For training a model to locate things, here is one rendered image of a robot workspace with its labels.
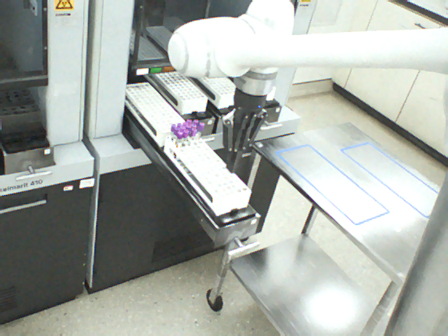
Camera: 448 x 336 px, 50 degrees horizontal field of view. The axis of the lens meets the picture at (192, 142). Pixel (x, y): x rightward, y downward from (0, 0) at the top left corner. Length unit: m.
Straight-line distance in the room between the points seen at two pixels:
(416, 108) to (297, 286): 2.03
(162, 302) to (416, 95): 2.30
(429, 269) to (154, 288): 1.54
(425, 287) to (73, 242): 1.24
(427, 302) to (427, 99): 2.91
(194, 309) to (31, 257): 0.72
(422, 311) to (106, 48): 1.05
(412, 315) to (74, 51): 1.05
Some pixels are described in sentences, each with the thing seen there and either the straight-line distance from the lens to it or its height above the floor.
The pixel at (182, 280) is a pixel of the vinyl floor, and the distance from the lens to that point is 2.16.
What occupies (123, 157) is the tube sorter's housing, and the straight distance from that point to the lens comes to 1.55.
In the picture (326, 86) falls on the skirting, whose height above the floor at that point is 0.02.
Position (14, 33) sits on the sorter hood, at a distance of 1.32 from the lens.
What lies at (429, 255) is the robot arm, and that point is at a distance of 0.70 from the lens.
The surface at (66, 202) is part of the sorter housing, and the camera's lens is 1.58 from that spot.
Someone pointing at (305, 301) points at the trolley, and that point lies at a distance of 1.87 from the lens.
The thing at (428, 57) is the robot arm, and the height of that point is 1.40.
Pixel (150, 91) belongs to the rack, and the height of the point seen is 0.86.
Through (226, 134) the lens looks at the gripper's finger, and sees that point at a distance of 1.14.
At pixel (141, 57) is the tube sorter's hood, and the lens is 1.48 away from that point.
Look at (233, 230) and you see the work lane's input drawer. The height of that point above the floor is 0.78.
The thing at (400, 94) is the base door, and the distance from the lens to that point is 3.68.
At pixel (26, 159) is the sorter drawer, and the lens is 1.43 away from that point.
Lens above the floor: 1.64
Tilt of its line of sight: 34 degrees down
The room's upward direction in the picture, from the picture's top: 11 degrees clockwise
